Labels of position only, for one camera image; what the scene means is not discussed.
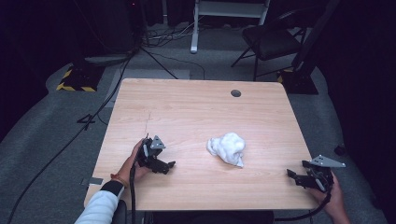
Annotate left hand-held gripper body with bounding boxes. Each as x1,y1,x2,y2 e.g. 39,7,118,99
136,134,171,175

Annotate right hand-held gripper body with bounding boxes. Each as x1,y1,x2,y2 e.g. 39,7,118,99
302,154,347,192

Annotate white towel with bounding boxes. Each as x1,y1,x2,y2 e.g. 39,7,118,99
205,132,247,169

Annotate person's left hand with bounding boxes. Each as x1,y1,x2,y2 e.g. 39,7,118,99
116,138,151,188

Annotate person's right hand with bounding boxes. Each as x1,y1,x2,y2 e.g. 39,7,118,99
307,173,347,217

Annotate grey tape piece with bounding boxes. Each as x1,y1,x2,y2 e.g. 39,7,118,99
80,175,104,188

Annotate black slanted stand with base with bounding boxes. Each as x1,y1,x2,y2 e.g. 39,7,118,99
276,0,341,95

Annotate black yellow striped stand base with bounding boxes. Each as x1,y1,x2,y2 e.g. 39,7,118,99
55,63,106,93

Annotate black folding chair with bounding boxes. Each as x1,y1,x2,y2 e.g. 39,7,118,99
230,8,308,82

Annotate dark cabinet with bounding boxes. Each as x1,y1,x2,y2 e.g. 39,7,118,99
73,0,148,67

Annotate orange bracelet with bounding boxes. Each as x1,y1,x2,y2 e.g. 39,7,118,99
109,173,127,189

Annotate right hand-held gripper cable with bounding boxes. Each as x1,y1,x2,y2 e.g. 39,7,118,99
274,189,332,223

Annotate hand-held gripper cable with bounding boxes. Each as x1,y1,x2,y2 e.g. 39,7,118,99
274,189,332,223
128,161,138,224

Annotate left hand-held gripper cable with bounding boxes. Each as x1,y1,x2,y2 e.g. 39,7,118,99
128,161,138,224

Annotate long black floor cable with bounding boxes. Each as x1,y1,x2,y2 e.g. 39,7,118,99
7,49,138,224

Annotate thin black floor cable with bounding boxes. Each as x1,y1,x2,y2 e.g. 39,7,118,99
148,50,206,81

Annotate tangle of floor cables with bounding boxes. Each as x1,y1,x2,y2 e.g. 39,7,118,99
141,17,208,49

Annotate white metal stand frame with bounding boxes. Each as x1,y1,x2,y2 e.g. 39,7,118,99
189,0,272,55

